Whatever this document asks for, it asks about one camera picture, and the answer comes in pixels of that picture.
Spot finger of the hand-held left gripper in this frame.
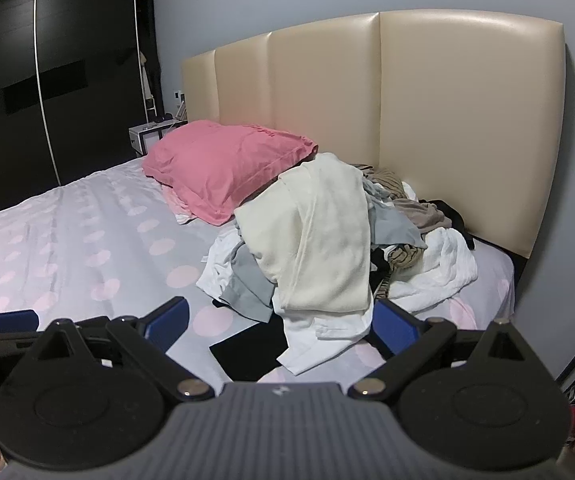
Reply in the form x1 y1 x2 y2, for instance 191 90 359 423
0 310 40 336

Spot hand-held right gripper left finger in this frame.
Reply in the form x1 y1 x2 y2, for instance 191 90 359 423
32 297 214 402

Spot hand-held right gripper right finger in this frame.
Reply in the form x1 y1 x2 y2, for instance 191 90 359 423
348 300 531 402

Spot cream pants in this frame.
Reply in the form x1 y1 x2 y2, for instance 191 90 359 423
234 152 373 313

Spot white towel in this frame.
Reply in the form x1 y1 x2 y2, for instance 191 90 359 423
387 227 479 311

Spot white shirt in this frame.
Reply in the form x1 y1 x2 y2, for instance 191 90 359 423
196 232 375 376

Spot black cloth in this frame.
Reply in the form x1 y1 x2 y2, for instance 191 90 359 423
210 305 293 383

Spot light grey garment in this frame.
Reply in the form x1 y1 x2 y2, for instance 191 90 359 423
365 192 428 251

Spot bed with dotted sheet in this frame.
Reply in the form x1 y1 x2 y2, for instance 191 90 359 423
0 152 515 411

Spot taupe garment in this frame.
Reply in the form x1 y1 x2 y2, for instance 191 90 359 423
392 197 451 236

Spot light pink pillow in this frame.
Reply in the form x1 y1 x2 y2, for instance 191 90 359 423
160 185 203 224

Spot black garment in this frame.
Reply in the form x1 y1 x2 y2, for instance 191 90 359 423
420 199 475 251

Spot brown striped garment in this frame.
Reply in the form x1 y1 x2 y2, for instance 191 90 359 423
362 162 425 301

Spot white bedside table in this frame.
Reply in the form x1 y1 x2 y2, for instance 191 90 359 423
128 119 188 157

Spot black sliding wardrobe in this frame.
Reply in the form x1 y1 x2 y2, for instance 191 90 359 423
0 0 140 221

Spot beige padded headboard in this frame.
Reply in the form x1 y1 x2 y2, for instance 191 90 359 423
181 10 568 261

